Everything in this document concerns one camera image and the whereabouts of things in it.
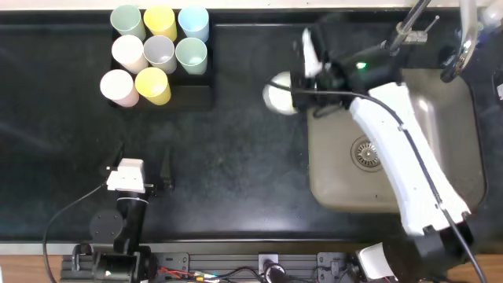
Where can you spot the yellow cup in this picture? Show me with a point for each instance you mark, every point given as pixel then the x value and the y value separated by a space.
pixel 152 84
pixel 159 19

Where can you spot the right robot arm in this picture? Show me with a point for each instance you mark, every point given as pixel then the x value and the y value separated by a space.
pixel 404 157

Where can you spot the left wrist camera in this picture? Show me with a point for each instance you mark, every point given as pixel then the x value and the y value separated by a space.
pixel 126 175

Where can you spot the blue cup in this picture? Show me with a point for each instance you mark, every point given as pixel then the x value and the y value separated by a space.
pixel 193 21

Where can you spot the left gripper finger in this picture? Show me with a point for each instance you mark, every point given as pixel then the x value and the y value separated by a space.
pixel 166 173
pixel 116 157

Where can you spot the steel tap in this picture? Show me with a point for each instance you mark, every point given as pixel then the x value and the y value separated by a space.
pixel 412 15

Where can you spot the mounting rail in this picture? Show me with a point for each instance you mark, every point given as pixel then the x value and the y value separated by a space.
pixel 228 261

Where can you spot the blue soap bottle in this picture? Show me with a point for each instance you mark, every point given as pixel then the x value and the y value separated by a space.
pixel 487 33

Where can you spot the black tray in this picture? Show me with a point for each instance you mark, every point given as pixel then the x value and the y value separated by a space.
pixel 192 94

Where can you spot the white cup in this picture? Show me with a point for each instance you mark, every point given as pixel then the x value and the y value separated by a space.
pixel 275 98
pixel 127 51

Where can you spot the steel sink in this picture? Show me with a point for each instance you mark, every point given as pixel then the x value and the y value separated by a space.
pixel 342 181

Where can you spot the pink cup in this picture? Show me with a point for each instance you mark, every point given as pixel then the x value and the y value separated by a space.
pixel 117 86

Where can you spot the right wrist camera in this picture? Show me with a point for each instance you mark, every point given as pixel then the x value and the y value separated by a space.
pixel 310 51

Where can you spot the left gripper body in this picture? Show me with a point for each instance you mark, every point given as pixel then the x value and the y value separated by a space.
pixel 159 189

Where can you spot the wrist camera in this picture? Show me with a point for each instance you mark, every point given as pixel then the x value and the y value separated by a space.
pixel 310 51
pixel 126 175

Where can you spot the green cup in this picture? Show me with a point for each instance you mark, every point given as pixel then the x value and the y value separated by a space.
pixel 125 19
pixel 191 55

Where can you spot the grey cup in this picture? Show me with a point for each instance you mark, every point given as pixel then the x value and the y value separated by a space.
pixel 159 51

